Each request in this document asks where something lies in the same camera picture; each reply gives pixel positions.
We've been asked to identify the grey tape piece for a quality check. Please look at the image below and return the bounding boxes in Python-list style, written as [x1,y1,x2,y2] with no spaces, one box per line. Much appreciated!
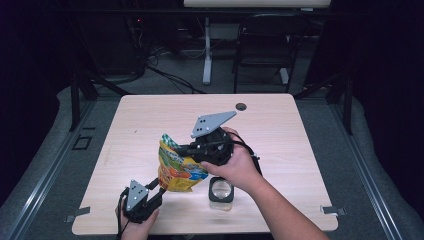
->
[320,205,348,217]
[64,206,92,224]

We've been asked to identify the aluminium floor rail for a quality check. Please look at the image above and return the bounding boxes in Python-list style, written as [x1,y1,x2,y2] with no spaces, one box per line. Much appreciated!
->
[0,99,98,240]
[329,103,404,240]

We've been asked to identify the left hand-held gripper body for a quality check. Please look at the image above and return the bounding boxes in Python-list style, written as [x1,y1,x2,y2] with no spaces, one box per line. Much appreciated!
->
[121,179,164,224]

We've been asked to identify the black metal stand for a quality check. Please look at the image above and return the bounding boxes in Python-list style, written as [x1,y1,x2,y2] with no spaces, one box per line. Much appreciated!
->
[293,71,354,136]
[68,71,133,133]

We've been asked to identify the black folding chair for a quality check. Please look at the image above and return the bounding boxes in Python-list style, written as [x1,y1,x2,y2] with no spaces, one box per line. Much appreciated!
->
[232,13,309,94]

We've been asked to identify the yellow spouted pouch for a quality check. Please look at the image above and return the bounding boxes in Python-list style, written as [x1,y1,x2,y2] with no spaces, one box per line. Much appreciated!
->
[157,133,209,193]

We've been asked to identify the clear square container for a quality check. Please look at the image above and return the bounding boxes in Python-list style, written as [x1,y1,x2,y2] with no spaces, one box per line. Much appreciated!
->
[209,199,234,212]

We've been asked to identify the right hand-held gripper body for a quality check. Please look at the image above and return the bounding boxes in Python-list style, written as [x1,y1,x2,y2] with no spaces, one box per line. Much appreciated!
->
[189,110,238,167]

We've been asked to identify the person's right hand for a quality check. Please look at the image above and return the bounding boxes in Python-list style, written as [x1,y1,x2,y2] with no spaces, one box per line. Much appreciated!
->
[199,126,265,195]

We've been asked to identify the black floor cable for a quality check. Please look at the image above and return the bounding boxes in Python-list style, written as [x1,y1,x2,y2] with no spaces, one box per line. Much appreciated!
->
[146,64,206,95]

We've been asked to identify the white desk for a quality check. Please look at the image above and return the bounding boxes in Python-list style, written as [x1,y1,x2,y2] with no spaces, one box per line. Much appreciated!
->
[183,0,332,86]

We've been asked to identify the hand-held gripper cable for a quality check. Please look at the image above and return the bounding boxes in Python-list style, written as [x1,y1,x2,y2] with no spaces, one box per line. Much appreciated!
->
[226,139,263,177]
[116,187,131,240]

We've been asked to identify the left hand-held gripper cable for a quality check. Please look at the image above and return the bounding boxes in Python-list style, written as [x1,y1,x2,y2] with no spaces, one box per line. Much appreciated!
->
[116,187,131,240]

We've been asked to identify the tangled floor cables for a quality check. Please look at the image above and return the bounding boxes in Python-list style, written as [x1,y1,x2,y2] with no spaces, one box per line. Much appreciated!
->
[143,43,206,66]

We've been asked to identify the person's left hand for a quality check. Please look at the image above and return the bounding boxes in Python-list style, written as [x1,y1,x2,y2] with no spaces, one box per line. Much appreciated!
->
[114,207,161,240]

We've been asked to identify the right hand-held gripper cable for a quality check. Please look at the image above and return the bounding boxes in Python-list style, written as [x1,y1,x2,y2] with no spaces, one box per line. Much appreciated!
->
[226,139,263,177]

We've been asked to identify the dark equipment case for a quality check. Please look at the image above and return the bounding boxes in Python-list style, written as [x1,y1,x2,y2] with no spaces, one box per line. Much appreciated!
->
[79,13,148,76]

